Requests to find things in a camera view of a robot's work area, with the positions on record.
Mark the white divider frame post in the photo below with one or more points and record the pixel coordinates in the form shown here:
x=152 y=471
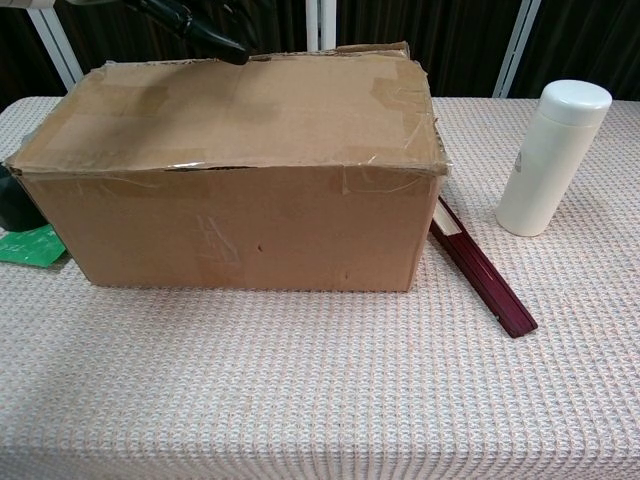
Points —
x=517 y=45
x=57 y=45
x=320 y=22

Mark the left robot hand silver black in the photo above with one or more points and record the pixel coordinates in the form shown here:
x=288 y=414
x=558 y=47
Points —
x=200 y=25

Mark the green plastic packet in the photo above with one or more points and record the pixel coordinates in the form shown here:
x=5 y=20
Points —
x=27 y=250

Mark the white cylindrical bottle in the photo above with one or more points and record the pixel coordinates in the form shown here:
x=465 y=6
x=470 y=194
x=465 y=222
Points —
x=545 y=165

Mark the brown cardboard box with flaps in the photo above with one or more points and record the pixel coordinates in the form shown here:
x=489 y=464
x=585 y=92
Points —
x=240 y=210

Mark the maroon folded fan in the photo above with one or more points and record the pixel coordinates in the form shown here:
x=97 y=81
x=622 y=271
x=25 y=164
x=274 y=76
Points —
x=480 y=275

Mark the black round cap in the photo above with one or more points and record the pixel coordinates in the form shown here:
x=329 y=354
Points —
x=17 y=205

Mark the beige waffle tablecloth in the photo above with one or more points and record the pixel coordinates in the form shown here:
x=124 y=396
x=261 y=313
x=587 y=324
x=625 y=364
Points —
x=300 y=390

